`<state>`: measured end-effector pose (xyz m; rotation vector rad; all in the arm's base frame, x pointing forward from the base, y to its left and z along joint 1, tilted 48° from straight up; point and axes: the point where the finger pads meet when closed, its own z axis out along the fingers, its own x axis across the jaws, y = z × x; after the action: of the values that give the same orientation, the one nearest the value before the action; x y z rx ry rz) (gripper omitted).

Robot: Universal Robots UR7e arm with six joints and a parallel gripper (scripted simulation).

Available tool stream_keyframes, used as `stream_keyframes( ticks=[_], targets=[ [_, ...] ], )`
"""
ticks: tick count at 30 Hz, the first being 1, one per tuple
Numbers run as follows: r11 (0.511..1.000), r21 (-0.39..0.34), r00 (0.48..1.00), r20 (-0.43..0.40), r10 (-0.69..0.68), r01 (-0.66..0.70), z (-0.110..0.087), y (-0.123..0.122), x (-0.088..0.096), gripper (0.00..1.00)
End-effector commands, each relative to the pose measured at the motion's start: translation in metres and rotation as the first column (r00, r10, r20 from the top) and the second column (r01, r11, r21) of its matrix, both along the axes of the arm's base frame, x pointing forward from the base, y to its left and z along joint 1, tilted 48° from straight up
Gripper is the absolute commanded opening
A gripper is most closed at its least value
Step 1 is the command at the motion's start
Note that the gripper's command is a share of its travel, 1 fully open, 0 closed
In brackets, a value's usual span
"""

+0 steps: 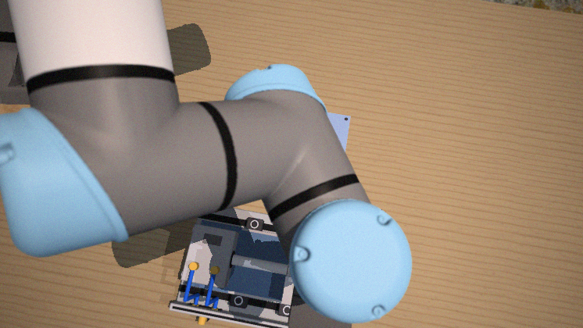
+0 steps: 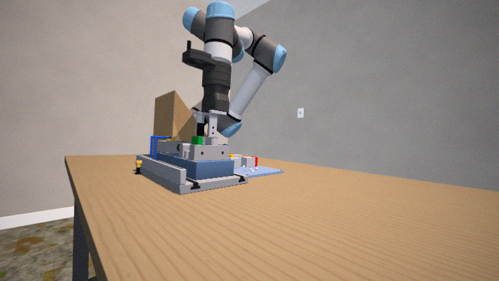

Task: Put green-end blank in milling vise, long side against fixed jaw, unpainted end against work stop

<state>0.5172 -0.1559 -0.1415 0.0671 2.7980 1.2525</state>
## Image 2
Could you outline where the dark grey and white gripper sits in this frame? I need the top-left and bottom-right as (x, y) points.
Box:
(182, 40), (232, 137)

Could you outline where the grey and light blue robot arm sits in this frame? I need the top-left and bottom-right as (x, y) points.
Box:
(183, 1), (286, 138)

